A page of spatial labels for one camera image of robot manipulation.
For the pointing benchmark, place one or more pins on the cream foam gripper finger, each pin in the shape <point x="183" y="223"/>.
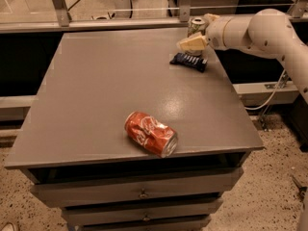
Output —
<point x="209" y="17"/>
<point x="194" y="42"/>

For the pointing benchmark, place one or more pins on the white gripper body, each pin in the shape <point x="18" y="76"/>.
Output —
<point x="216" y="33"/>

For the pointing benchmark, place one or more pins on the white green 7up can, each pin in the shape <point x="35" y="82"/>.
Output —
<point x="196" y="25"/>

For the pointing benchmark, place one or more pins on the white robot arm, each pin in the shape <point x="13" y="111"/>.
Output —
<point x="265" y="199"/>

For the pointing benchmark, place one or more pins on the blue rxbar wrapper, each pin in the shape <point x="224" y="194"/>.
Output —
<point x="189" y="61"/>

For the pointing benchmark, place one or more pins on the crushed red coca-cola can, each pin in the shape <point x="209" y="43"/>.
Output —
<point x="151" y="134"/>

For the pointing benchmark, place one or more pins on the grey drawer cabinet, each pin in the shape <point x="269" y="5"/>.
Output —
<point x="121" y="139"/>

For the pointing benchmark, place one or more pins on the middle grey drawer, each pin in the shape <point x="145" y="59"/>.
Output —
<point x="143" y="211"/>

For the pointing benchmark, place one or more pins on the grey drawer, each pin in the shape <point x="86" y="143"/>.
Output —
<point x="137" y="188"/>
<point x="143" y="211"/>
<point x="164" y="224"/>

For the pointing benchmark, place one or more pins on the black tool on floor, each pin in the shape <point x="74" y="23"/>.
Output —
<point x="301" y="189"/>

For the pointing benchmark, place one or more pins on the bottom grey drawer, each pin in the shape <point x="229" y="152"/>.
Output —
<point x="164" y="224"/>

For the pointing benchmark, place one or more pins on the top grey drawer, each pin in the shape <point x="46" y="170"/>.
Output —
<point x="137" y="188"/>

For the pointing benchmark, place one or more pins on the white shoe tip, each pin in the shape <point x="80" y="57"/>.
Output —
<point x="9" y="227"/>

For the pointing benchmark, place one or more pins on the grey metal railing frame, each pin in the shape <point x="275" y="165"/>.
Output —
<point x="56" y="15"/>

